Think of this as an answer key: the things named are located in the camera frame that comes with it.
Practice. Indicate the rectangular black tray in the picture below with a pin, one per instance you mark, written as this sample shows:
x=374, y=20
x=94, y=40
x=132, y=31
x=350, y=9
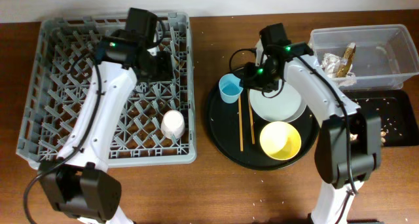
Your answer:
x=412, y=139

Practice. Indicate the yellow bowl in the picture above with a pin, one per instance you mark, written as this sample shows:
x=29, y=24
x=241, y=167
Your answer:
x=280, y=140

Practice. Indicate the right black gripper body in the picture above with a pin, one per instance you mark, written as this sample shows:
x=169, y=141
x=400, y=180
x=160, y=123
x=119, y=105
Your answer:
x=261, y=76

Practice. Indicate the clear plastic bin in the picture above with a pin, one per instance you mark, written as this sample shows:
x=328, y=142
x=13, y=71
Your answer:
x=385, y=55

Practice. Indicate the crumpled white paper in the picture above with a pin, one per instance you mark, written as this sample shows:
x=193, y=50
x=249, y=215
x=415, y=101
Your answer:
x=330, y=65

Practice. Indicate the grey round plate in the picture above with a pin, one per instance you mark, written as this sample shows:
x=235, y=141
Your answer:
x=284, y=104

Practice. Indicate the blue plastic cup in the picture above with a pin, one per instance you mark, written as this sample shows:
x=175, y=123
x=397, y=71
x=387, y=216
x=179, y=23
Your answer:
x=229, y=88

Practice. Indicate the wooden chopstick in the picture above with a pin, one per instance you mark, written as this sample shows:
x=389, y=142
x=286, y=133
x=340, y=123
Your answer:
x=251, y=121
x=240, y=125

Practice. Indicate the left wooden chopstick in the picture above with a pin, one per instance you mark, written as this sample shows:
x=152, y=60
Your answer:
x=240, y=125

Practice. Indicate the right wooden chopstick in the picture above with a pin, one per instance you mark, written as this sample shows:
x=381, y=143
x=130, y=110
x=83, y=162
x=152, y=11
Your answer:
x=251, y=121

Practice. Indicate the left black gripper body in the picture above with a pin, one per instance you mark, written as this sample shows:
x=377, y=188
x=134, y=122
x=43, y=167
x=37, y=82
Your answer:
x=162, y=69

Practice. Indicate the round black tray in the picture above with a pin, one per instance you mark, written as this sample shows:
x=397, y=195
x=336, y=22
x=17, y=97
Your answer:
x=222, y=125

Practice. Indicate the brown food scrap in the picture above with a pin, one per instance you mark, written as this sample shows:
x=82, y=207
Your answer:
x=346, y=60

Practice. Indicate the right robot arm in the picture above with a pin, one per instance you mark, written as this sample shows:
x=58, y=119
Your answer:
x=349, y=142

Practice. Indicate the pink plastic cup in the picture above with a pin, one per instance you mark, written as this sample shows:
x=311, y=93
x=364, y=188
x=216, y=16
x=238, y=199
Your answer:
x=173, y=124

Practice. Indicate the grey dishwasher rack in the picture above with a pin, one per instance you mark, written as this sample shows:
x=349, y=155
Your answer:
x=59, y=85

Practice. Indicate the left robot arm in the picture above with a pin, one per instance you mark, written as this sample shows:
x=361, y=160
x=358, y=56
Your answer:
x=77, y=183

